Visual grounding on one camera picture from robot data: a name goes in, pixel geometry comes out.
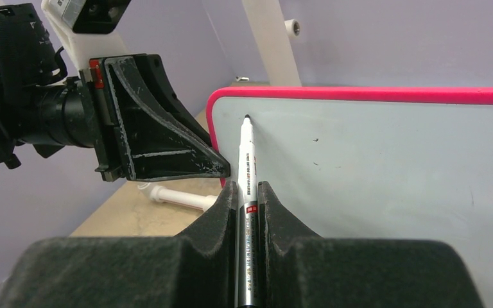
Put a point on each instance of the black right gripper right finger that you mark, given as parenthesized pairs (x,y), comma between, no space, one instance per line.
(304,269)

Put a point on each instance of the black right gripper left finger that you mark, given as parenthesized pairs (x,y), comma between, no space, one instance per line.
(191,269)

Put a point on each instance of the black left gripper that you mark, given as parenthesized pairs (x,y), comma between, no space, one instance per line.
(157,137)

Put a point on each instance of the black silver marker pen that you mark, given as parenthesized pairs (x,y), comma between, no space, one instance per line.
(247,292)

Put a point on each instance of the whiteboard with pink frame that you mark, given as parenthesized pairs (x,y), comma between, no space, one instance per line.
(411,163)

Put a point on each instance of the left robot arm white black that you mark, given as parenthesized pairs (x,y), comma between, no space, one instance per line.
(28,59)

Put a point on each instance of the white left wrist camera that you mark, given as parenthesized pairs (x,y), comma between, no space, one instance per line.
(87,28)

